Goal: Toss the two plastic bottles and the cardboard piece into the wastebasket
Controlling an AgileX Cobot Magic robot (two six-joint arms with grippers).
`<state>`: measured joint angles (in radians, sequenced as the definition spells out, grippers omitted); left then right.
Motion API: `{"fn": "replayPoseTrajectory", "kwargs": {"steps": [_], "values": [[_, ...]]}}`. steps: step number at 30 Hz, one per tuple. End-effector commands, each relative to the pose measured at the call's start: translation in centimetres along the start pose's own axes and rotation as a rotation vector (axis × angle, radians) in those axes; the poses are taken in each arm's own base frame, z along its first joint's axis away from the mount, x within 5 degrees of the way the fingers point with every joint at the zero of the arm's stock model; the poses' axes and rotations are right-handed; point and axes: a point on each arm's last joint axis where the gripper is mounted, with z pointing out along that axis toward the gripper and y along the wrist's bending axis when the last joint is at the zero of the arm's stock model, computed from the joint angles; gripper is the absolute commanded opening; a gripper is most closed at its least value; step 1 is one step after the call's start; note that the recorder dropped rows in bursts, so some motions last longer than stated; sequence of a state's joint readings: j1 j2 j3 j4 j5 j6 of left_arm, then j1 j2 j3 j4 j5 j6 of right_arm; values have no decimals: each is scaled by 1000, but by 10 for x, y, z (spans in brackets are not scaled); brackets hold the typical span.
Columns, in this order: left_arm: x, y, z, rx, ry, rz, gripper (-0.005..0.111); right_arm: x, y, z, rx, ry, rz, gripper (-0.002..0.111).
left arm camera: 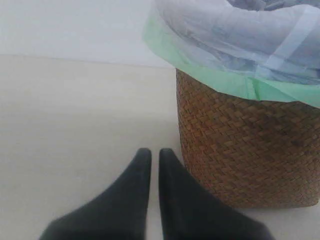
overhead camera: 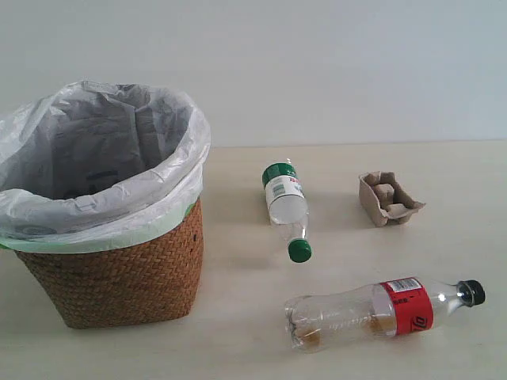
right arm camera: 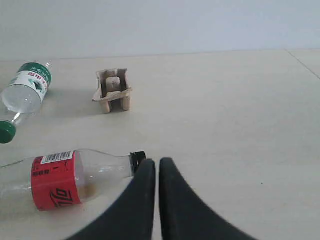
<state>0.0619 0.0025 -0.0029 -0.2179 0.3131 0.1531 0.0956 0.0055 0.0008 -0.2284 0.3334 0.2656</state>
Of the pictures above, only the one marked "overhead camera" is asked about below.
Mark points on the brown cardboard egg carton piece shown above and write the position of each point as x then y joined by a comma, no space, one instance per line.
384,199

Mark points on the translucent white bin liner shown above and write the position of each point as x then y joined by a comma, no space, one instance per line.
98,166

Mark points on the woven wicker waste basket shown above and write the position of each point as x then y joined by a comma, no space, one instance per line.
146,283

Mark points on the green label clear plastic bottle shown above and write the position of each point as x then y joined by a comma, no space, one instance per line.
288,208

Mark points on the red label clear cola bottle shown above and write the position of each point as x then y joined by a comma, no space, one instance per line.
381,310

